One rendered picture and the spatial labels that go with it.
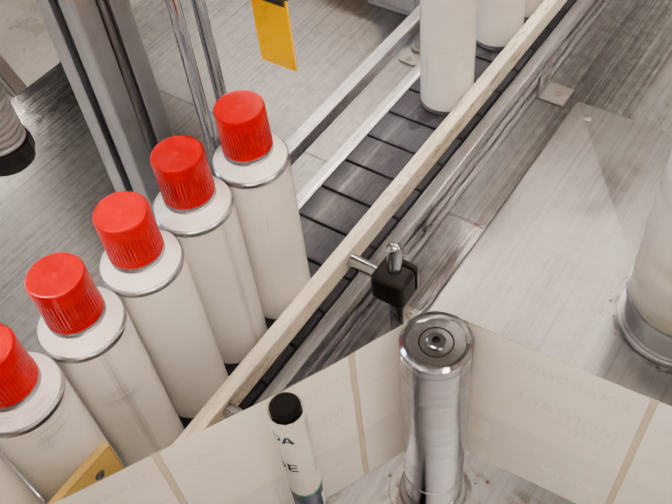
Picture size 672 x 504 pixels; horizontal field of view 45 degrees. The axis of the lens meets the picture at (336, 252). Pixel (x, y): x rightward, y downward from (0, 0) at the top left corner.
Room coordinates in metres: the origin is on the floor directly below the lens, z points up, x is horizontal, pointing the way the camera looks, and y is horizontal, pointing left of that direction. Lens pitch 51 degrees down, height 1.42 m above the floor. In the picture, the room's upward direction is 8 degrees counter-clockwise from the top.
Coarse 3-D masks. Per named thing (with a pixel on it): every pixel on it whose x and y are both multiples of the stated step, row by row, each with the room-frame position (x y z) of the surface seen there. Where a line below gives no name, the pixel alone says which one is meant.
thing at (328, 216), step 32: (576, 0) 0.77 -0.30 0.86; (544, 32) 0.70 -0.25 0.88; (480, 64) 0.66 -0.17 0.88; (416, 96) 0.63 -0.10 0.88; (384, 128) 0.59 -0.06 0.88; (416, 128) 0.58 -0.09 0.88; (352, 160) 0.55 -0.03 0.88; (384, 160) 0.54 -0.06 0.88; (448, 160) 0.55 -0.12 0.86; (320, 192) 0.51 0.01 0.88; (352, 192) 0.51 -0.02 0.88; (416, 192) 0.50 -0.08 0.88; (320, 224) 0.48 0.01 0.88; (352, 224) 0.47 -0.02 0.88; (320, 256) 0.44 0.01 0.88; (320, 320) 0.38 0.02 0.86; (288, 352) 0.35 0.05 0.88; (256, 384) 0.32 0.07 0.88
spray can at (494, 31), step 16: (480, 0) 0.69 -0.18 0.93; (496, 0) 0.68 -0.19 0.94; (512, 0) 0.68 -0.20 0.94; (480, 16) 0.69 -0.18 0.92; (496, 16) 0.68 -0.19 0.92; (512, 16) 0.68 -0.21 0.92; (480, 32) 0.69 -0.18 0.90; (496, 32) 0.68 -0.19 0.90; (512, 32) 0.68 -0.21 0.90; (496, 48) 0.68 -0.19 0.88
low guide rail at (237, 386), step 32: (544, 0) 0.71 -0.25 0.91; (512, 64) 0.63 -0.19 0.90; (480, 96) 0.58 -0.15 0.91; (448, 128) 0.54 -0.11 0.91; (416, 160) 0.50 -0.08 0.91; (384, 192) 0.47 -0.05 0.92; (384, 224) 0.45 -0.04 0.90; (320, 288) 0.38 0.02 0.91; (288, 320) 0.35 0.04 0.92; (256, 352) 0.33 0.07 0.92; (224, 384) 0.31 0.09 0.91
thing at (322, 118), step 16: (416, 16) 0.64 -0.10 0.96; (400, 32) 0.62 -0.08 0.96; (416, 32) 0.63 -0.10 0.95; (384, 48) 0.60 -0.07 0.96; (400, 48) 0.61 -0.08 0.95; (368, 64) 0.58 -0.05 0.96; (384, 64) 0.59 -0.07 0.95; (352, 80) 0.56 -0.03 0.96; (368, 80) 0.57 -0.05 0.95; (336, 96) 0.54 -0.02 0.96; (352, 96) 0.55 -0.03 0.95; (320, 112) 0.53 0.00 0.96; (336, 112) 0.53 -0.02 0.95; (304, 128) 0.51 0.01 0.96; (320, 128) 0.51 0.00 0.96; (288, 144) 0.49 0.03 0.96; (304, 144) 0.50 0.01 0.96
